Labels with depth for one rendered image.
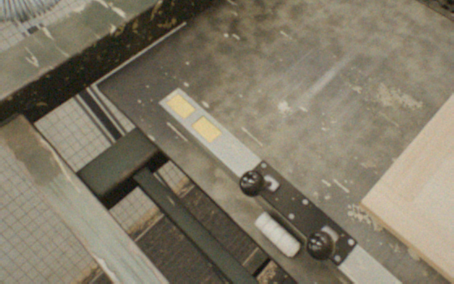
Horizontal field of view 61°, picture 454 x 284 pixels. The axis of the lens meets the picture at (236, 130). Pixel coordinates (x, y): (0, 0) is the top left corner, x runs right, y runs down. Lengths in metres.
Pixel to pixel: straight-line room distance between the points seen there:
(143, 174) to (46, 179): 0.17
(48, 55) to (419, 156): 0.70
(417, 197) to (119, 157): 0.55
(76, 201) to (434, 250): 0.58
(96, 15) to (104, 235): 0.42
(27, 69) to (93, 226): 0.31
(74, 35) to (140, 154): 0.25
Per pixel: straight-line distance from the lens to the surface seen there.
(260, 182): 0.53
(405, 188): 0.74
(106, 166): 0.78
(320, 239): 0.51
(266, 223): 0.64
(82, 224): 0.66
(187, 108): 0.72
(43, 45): 0.81
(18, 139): 0.76
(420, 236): 0.72
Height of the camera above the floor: 1.73
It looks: 17 degrees down
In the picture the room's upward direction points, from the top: 34 degrees counter-clockwise
